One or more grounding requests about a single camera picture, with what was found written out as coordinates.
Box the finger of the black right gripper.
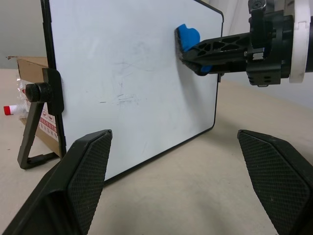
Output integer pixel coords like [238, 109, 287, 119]
[194, 32, 252, 54]
[182, 47, 248, 74]

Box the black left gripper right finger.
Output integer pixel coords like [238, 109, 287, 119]
[237, 129, 313, 235]

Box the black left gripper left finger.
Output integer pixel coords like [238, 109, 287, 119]
[0, 129, 113, 235]

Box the blue whiteboard eraser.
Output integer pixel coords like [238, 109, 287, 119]
[174, 23, 213, 76]

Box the black whiteboard stand with knob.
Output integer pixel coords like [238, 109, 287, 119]
[17, 68, 65, 170]

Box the white bottle with red cap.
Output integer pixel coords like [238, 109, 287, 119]
[3, 104, 25, 116]

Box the clear plastic bag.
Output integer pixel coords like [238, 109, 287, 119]
[15, 77, 31, 119]

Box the brown cardboard box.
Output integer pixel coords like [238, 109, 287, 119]
[6, 56, 61, 157]

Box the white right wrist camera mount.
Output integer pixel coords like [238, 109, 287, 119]
[288, 0, 313, 84]

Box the whiteboard with black frame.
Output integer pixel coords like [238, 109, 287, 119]
[40, 0, 225, 188]

